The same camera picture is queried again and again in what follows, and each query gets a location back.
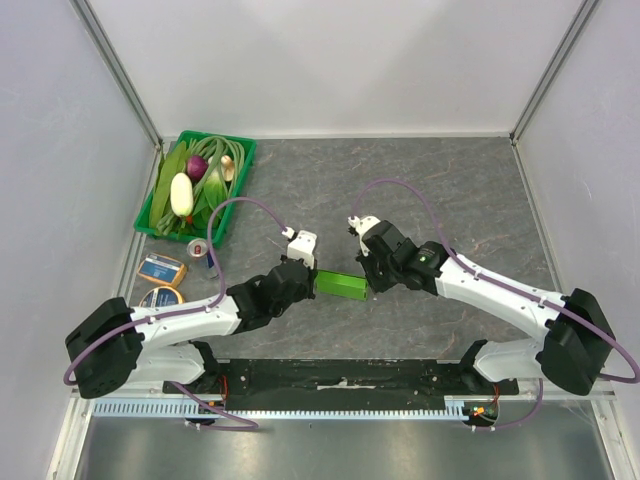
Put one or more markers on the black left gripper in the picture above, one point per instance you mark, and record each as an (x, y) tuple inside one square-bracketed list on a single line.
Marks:
[(308, 292)]

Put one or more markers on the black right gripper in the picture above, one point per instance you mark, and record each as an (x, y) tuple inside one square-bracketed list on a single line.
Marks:
[(373, 275)]

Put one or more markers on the green paper box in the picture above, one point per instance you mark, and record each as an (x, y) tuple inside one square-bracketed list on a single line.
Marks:
[(348, 286)]

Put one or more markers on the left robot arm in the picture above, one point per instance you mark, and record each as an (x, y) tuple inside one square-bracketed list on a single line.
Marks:
[(118, 345)]

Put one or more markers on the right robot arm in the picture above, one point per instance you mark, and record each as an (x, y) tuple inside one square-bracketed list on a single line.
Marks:
[(565, 333)]

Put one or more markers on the red blue drink can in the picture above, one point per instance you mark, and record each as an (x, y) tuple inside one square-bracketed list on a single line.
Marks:
[(200, 256)]

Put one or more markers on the green bok choy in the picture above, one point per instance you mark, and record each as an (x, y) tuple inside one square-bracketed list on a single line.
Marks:
[(215, 191)]

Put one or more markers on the beige mushroom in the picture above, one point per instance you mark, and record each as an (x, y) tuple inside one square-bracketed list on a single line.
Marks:
[(228, 168)]

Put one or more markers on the yellow tape roll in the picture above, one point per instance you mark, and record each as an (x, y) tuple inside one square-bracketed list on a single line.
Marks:
[(161, 296)]

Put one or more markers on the green plastic tray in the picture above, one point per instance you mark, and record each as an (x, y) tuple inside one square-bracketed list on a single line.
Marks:
[(218, 232)]

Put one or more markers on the white eggplant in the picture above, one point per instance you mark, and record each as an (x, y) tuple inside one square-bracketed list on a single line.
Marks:
[(181, 195)]

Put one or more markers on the purple onion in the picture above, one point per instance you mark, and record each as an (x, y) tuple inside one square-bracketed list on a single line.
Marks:
[(196, 167)]

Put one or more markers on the large green leaf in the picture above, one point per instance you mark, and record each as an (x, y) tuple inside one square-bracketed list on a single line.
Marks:
[(174, 163)]

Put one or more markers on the green long beans bundle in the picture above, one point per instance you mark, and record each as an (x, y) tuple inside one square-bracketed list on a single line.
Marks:
[(211, 148)]

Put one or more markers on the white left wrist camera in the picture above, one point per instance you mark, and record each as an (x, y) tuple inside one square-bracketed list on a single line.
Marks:
[(301, 246)]

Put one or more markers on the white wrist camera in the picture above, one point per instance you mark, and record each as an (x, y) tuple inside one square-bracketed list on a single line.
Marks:
[(358, 226), (301, 246)]

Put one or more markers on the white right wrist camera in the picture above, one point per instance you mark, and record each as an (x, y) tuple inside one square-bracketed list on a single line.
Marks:
[(358, 226)]

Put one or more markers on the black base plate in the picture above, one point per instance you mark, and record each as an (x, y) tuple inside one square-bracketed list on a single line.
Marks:
[(344, 383)]

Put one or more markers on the slotted cable duct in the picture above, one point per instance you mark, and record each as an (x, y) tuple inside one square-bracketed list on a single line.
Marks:
[(175, 407)]

